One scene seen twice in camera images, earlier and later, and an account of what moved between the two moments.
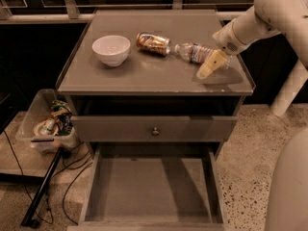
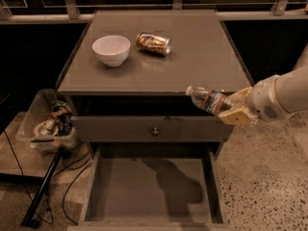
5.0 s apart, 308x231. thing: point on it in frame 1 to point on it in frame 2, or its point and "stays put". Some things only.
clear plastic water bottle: x=196 y=53 to x=214 y=102
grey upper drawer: x=154 y=128 stays put
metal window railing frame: x=73 y=15 stays put
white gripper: x=225 y=40 to x=264 y=100
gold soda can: x=156 y=43 stays put
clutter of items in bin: x=59 y=122 stays put
